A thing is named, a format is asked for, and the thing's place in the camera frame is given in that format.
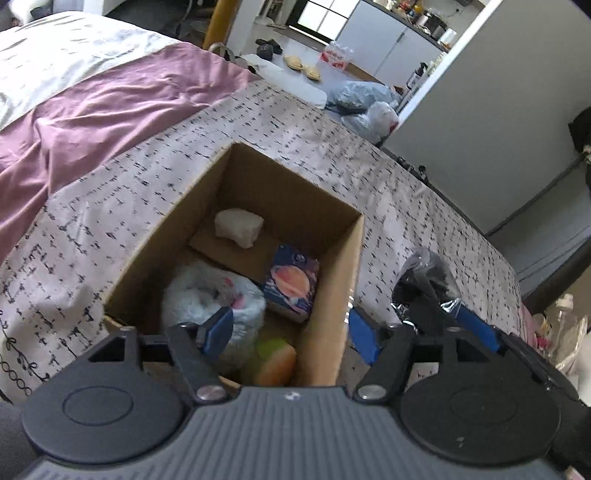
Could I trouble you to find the tote bag handle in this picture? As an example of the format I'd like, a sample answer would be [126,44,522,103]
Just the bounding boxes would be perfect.
[206,41,236,61]

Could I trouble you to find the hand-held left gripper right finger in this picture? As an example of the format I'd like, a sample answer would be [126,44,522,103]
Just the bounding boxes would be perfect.
[348,307,467,402]

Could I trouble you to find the white plastic bag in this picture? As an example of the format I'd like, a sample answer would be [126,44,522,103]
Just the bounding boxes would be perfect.
[342,100,400,144]

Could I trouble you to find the white spray bottle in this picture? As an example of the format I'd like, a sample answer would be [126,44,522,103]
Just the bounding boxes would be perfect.
[406,62,428,90]

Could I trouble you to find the blue plastic bag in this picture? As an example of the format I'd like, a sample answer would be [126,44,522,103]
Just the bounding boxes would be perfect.
[325,80,400,116]

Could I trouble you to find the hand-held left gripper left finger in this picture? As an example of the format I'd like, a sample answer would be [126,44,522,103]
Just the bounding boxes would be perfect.
[85,305,235,403]

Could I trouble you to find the black power strip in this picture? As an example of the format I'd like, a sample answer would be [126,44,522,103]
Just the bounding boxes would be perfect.
[397,157,428,179]

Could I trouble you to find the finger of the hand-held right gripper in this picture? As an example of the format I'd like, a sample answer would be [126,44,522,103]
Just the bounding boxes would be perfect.
[455,300,502,354]

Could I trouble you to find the pack of water bottles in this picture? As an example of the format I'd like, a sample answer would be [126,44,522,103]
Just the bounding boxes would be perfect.
[318,41,355,72]

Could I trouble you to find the black item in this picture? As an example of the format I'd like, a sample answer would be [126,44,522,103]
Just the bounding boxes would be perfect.
[392,248,462,333]

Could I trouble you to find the blue planet print tissue packet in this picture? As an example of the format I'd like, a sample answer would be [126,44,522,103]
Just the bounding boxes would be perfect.
[261,244,321,324]

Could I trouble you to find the black framed glass door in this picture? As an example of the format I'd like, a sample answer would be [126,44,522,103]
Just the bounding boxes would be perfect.
[286,0,361,42]

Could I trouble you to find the brown cardboard box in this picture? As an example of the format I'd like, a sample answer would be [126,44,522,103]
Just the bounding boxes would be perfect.
[102,142,365,388]

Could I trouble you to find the clear bottle white cap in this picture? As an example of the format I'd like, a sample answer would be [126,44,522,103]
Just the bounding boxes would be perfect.
[551,294,591,365]

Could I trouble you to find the white kitchen cabinet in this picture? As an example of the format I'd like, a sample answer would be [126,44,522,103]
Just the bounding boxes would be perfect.
[335,0,444,88]

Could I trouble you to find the patterned white bed sheet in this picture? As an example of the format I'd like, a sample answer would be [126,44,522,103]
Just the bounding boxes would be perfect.
[0,80,527,407]

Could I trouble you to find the white floor mat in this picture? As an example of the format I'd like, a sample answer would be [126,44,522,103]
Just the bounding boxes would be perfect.
[238,53,328,109]

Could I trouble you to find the hamburger plush toy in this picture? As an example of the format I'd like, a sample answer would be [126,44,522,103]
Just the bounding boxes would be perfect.
[242,338,297,387]

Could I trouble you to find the white soft lump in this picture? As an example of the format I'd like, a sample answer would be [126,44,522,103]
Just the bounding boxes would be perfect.
[213,208,265,249]

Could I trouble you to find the white and mauve quilt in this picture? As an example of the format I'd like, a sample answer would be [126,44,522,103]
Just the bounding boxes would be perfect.
[0,11,264,264]

